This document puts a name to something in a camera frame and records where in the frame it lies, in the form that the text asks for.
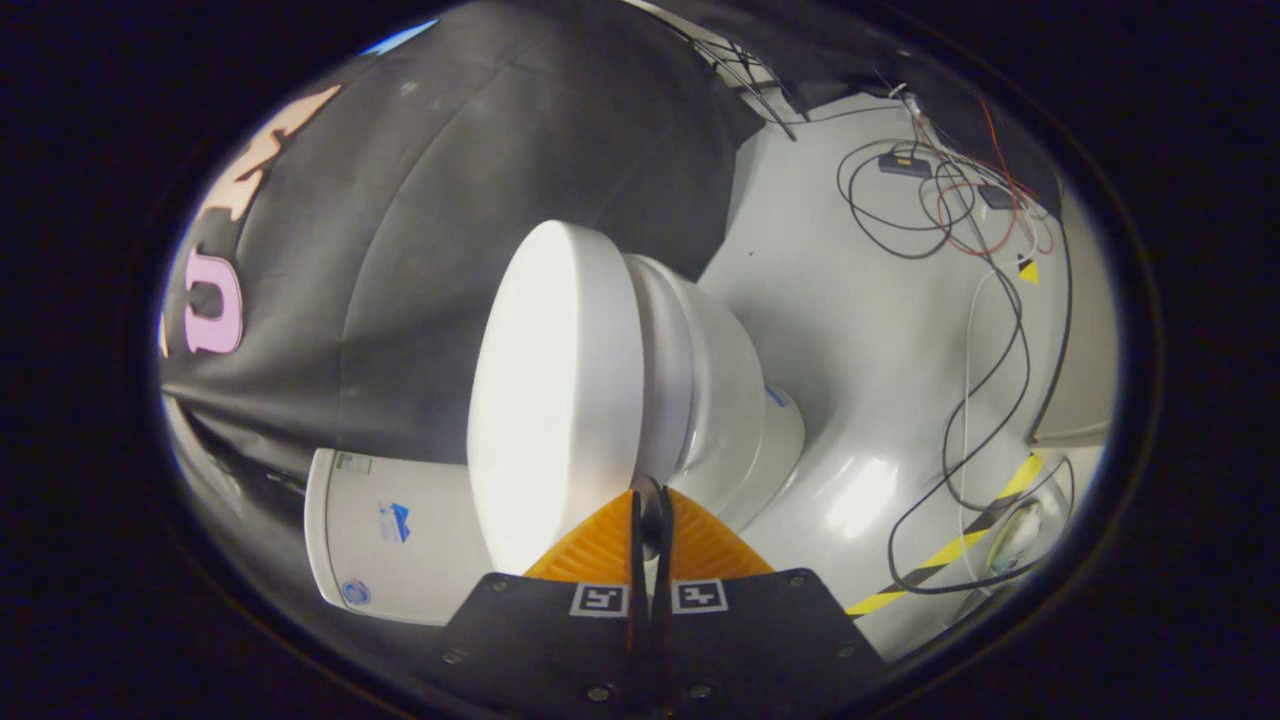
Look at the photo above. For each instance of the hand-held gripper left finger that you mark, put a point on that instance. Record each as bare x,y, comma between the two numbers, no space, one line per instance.
540,640

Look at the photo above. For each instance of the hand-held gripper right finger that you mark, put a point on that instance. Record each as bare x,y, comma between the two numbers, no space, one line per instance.
760,640

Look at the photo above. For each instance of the white toilet lid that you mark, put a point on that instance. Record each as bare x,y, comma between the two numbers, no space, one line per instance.
550,400

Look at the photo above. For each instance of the white ceramic toilet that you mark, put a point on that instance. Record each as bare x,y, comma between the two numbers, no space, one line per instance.
740,400

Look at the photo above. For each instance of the white toilet seat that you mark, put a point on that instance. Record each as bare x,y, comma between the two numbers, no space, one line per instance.
665,370

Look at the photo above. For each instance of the yellow black floor tape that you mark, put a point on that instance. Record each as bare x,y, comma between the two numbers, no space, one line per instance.
950,548

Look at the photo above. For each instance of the black backdrop cloth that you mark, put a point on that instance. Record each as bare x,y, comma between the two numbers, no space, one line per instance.
420,230

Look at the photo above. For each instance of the black power adapter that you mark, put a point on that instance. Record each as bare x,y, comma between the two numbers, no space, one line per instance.
905,165

